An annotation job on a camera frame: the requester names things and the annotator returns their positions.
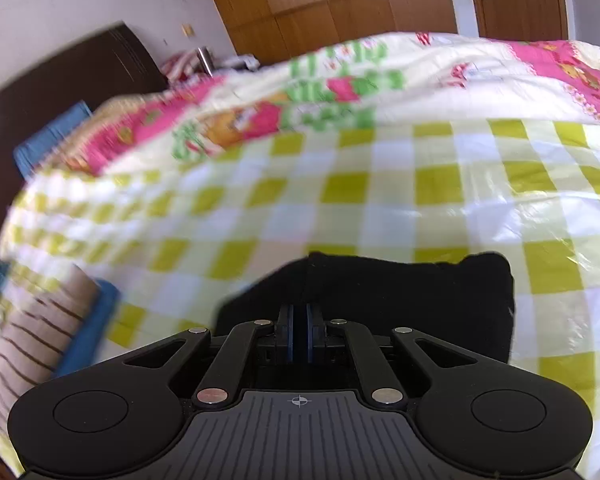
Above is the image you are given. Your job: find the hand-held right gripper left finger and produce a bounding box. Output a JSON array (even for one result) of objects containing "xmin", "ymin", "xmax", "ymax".
[{"xmin": 122, "ymin": 305, "xmax": 295, "ymax": 406}]

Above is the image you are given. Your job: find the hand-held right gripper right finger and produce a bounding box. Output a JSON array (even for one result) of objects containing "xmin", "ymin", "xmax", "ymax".
[{"xmin": 306, "ymin": 304, "xmax": 481, "ymax": 406}]

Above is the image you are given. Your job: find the black sweater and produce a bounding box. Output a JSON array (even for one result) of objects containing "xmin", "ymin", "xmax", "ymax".
[{"xmin": 214, "ymin": 251, "xmax": 516, "ymax": 367}]

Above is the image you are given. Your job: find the yellow-green checked bed sheet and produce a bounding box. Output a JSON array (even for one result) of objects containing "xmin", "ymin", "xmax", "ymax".
[{"xmin": 0, "ymin": 117, "xmax": 600, "ymax": 480}]

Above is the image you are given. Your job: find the pink floral quilt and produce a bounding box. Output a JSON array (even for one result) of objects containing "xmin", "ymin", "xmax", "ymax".
[{"xmin": 40, "ymin": 31, "xmax": 600, "ymax": 178}]

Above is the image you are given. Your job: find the beige brown-striped cloth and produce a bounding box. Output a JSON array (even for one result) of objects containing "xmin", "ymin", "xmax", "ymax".
[{"xmin": 0, "ymin": 265, "xmax": 102, "ymax": 443}]

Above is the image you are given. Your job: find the metal flask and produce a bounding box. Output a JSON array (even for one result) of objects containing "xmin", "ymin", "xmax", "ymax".
[{"xmin": 195, "ymin": 46, "xmax": 217, "ymax": 77}]

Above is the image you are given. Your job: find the wooden wardrobe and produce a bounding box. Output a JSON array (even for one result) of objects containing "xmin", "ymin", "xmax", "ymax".
[{"xmin": 197, "ymin": 0, "xmax": 460, "ymax": 67}]

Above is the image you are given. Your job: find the dark wooden headboard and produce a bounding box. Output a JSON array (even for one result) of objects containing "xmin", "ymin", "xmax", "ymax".
[{"xmin": 0, "ymin": 21, "xmax": 167, "ymax": 253}]

